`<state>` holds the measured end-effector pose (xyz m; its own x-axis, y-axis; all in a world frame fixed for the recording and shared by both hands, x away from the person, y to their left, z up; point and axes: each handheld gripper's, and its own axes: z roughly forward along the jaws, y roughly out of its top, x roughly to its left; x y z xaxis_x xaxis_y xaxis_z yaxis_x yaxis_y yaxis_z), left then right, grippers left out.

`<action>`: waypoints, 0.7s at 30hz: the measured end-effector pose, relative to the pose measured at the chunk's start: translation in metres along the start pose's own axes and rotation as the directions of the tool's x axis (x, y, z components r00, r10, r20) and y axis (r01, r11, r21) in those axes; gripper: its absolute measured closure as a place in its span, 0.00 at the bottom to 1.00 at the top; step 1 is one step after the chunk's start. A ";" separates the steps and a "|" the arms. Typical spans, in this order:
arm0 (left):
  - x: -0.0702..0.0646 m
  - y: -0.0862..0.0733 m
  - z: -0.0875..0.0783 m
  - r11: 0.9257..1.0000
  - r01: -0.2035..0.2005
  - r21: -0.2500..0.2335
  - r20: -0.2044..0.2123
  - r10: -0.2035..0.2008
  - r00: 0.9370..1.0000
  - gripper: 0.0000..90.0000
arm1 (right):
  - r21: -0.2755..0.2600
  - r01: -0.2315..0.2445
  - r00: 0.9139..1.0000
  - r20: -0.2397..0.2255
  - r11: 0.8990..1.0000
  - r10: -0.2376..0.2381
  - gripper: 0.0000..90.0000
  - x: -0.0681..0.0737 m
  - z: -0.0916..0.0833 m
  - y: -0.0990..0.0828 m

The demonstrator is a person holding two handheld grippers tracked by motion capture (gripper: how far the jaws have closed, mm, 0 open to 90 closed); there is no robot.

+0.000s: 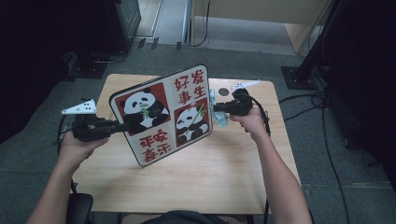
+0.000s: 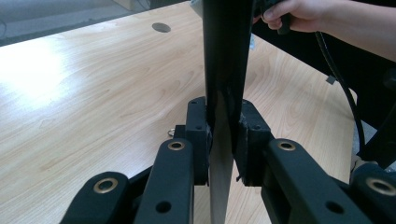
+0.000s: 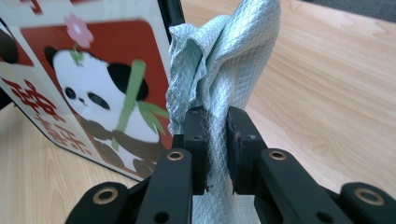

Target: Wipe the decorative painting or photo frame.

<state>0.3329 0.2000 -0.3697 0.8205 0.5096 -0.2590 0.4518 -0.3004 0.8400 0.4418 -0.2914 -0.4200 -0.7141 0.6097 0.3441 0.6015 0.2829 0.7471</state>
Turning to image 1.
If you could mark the black round table grommet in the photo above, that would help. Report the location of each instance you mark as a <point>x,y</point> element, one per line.
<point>223,92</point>

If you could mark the light blue cloth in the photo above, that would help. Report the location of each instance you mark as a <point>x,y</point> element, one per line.
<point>220,119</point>

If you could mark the person's dark shirt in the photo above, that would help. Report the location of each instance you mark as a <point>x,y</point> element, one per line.
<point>183,217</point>

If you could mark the dark cabinet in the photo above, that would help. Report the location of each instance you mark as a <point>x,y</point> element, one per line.
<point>130,12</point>

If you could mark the black chair armrest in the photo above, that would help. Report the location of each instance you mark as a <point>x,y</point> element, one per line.
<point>79,208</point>

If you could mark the black metal stand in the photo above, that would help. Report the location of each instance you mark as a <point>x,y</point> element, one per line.
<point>294,77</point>

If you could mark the person's left hand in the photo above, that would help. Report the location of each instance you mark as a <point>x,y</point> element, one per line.
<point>76,152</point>

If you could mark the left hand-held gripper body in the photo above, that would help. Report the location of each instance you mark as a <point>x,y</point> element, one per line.
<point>91,129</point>

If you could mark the person's right hand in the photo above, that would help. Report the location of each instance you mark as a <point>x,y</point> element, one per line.
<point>253,123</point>

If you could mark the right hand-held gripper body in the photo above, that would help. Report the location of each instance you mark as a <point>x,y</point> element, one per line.
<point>241,104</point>

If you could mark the panda print square board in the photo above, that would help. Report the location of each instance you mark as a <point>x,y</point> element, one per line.
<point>162,118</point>

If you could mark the light wooden cabinet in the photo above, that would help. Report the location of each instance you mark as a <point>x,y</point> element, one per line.
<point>249,9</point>

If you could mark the dark stand base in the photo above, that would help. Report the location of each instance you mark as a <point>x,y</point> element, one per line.
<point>87,70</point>

